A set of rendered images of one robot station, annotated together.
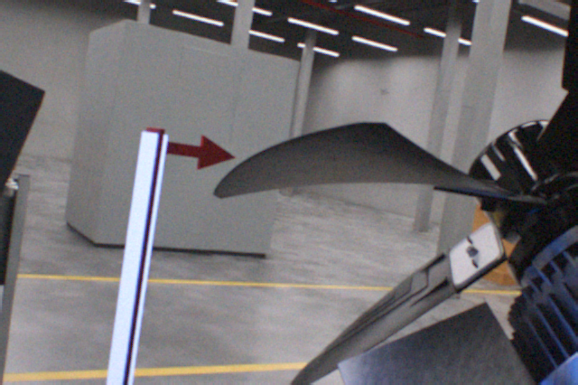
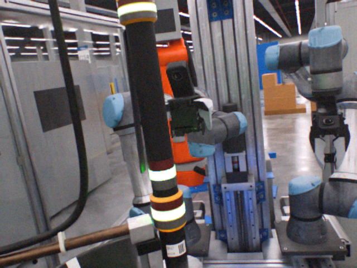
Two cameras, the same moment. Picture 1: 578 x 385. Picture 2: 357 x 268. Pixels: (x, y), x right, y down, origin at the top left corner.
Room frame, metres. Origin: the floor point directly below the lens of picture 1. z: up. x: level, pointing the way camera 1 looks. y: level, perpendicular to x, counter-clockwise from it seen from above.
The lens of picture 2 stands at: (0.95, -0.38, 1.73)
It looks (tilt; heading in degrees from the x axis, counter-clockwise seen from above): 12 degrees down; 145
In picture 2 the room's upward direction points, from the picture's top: 8 degrees counter-clockwise
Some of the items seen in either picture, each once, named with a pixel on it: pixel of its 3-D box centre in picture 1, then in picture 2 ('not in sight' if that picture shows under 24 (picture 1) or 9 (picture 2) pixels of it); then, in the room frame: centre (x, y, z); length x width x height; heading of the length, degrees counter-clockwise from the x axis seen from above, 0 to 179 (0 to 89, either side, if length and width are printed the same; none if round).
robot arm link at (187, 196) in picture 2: not in sight; (177, 201); (-0.03, 0.24, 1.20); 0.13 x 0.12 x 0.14; 95
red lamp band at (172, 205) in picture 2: not in sight; (166, 199); (0.63, -0.19, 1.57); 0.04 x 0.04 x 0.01
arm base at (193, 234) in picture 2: not in sight; (182, 226); (-0.03, 0.24, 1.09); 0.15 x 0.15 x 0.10
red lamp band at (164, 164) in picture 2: not in sight; (160, 161); (0.63, -0.19, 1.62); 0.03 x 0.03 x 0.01
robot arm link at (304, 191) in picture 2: not in sight; (306, 195); (0.34, 0.59, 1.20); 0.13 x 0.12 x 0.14; 18
